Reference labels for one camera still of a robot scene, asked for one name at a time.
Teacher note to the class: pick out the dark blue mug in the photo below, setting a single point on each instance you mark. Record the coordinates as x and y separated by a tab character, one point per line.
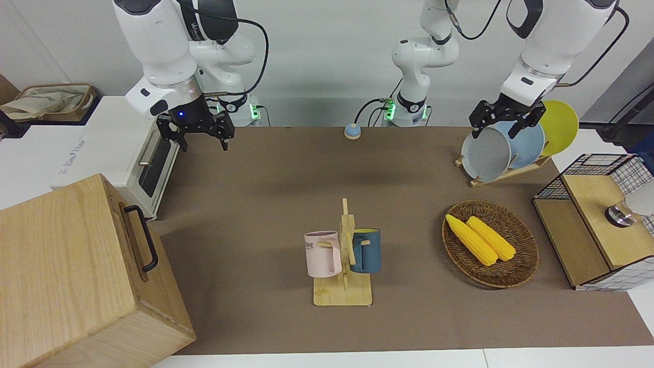
370	253

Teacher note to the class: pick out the wooden mug rack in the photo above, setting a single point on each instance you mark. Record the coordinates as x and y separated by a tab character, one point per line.
342	294

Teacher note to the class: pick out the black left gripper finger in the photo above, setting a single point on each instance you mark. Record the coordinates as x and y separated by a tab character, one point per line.
515	129
479	129

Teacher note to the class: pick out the black object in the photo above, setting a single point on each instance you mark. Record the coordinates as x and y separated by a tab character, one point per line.
7	128

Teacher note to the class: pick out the pink mug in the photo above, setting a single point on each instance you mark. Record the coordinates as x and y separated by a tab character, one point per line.
322	258

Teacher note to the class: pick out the silver cylindrical object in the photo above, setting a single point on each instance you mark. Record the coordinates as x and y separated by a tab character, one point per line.
619	214

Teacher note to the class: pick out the beige cloth bag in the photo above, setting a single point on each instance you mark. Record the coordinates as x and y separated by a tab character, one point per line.
46	99

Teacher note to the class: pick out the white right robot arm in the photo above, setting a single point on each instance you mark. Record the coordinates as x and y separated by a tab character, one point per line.
153	41

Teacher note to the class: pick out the wooden drawer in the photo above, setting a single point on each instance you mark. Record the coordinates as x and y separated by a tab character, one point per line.
166	301

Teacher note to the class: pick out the brown table mat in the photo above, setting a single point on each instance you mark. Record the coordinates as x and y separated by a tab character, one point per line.
255	204

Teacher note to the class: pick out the light blue plate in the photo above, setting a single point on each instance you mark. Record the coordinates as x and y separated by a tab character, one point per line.
529	145

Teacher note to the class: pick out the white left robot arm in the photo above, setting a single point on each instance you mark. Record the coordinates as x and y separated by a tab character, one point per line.
552	41

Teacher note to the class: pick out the grey plate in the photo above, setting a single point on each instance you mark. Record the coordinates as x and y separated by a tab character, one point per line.
485	156

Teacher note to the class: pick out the black stand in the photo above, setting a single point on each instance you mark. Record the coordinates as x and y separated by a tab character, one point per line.
618	130

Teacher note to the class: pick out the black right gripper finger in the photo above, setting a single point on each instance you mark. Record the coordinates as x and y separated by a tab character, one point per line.
224	143
182	143

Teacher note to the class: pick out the wooden plate rack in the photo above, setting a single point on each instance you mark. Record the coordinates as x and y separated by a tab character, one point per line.
490	181

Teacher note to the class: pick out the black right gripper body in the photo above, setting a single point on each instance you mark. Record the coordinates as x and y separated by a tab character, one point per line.
191	120

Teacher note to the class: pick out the brown tray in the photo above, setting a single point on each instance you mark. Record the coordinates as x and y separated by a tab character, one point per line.
94	97

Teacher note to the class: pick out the white toaster oven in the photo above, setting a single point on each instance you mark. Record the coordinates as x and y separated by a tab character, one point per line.
117	148

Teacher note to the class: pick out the light wooden cabinet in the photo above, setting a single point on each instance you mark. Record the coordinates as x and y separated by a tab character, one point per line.
51	266

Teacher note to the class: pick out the yellow corn cob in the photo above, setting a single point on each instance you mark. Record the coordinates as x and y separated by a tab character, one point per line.
472	241
493	239

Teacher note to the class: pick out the brown wicker basket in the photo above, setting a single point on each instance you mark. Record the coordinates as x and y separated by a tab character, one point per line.
511	271

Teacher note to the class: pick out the blue service bell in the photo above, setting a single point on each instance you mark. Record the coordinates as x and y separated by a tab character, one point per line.
352	133

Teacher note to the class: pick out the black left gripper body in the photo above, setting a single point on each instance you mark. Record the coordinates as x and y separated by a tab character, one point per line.
506	110

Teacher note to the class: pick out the yellow plate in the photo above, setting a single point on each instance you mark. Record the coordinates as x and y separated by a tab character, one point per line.
562	125

